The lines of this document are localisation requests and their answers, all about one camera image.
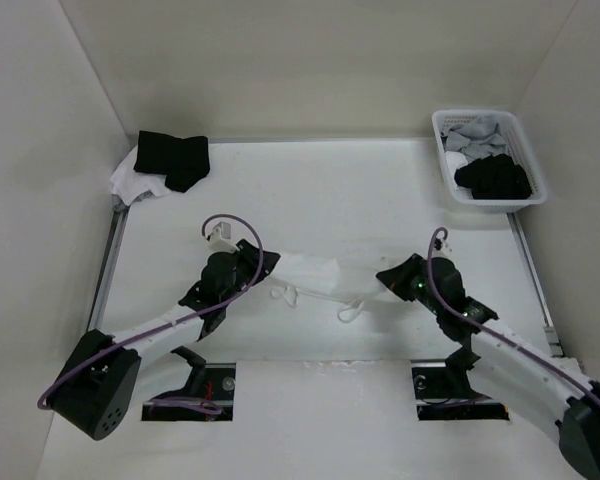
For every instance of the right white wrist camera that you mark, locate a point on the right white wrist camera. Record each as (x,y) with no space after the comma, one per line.
(442,246)

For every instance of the grey tank top in basket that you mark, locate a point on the grey tank top in basket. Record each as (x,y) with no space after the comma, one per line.
(478,139)

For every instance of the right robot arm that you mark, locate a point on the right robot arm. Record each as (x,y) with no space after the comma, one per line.
(494,361)

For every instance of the black tank top in basket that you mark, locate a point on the black tank top in basket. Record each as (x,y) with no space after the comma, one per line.
(494,178)

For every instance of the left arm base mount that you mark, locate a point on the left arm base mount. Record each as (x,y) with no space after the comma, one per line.
(215,390)

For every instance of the folded white tank top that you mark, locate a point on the folded white tank top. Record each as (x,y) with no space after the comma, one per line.
(130,186)

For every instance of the white tank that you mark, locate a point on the white tank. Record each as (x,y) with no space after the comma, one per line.
(130,186)
(352,286)

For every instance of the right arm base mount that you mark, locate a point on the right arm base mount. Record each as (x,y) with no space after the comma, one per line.
(443,392)

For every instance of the white plastic laundry basket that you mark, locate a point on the white plastic laundry basket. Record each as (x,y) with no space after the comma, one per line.
(518,148)

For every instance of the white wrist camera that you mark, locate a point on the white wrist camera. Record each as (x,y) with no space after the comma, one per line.
(442,246)
(219,238)

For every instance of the white garment in basket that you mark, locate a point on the white garment in basket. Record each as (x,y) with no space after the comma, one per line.
(455,161)

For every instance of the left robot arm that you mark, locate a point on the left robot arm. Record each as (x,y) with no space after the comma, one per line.
(107,373)

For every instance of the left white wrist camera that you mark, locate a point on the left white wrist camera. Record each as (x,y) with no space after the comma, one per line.
(219,238)

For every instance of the left metal table rail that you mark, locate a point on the left metal table rail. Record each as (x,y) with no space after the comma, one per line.
(107,269)

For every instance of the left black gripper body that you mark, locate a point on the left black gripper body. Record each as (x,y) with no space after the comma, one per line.
(232,291)

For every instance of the folded black tank top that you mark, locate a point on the folded black tank top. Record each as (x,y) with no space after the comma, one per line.
(182,161)

